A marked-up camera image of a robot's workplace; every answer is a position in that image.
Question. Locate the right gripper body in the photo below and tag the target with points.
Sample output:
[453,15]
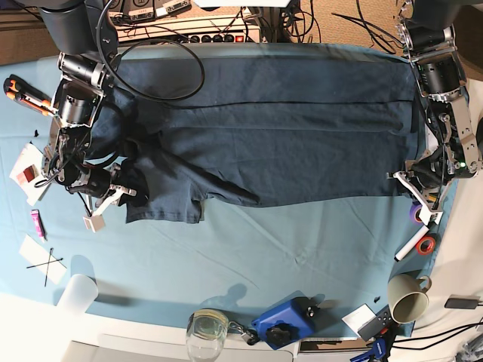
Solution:
[98,187]

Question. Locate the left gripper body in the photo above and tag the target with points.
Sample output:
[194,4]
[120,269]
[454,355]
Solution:
[425,180]

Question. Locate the dark blue T-shirt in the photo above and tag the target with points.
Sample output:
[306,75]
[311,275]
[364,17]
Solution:
[266,132]

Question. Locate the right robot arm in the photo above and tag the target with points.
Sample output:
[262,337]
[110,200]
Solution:
[87,41]

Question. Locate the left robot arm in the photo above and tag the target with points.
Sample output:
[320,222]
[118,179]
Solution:
[428,37]

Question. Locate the purple tape roll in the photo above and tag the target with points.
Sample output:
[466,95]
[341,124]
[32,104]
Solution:
[415,213]

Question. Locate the white marker pen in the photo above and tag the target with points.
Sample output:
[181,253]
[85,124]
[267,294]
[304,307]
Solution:
[409,245]

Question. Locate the white paper with red swatch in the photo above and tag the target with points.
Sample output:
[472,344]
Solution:
[27,171]

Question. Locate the pink glue tube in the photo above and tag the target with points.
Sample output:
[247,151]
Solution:
[39,227]

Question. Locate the red tape roll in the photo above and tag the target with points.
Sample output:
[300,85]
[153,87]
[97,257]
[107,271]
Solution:
[426,245]

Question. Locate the black hairpin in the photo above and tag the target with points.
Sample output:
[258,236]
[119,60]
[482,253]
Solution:
[48,265]
[44,263]

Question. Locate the white paper card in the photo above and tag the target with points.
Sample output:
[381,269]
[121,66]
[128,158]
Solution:
[35,254]

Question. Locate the translucent plastic cup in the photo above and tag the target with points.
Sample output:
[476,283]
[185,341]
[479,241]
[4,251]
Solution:
[79,294]

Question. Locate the light blue table cloth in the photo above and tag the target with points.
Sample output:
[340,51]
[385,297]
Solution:
[239,259]

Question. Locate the orange black utility knife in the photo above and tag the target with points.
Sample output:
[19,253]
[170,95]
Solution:
[18,90]

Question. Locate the beige ceramic mug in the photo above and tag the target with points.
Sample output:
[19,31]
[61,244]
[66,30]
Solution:
[407,297]

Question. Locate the black power adapter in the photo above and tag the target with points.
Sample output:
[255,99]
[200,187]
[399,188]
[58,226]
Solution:
[464,303]

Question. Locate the grey remote control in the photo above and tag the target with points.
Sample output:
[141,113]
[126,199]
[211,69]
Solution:
[383,319]

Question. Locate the clear glass jar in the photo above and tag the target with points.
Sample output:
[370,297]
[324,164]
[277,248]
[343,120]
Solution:
[206,334]

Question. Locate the white business card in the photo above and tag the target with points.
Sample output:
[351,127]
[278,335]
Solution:
[358,318]

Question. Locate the blue clamp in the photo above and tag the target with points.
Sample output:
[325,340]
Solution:
[380,347]

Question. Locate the white power strip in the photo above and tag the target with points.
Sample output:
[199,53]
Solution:
[224,28]

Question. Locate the blue box with black knob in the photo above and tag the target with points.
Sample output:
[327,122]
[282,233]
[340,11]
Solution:
[286,323]

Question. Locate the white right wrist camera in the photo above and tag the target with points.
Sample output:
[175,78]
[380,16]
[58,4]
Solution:
[94,223]

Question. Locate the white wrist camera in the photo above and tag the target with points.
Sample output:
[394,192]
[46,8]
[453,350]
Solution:
[428,216]
[94,223]

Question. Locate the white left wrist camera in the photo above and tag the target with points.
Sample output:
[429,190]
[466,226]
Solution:
[428,216]

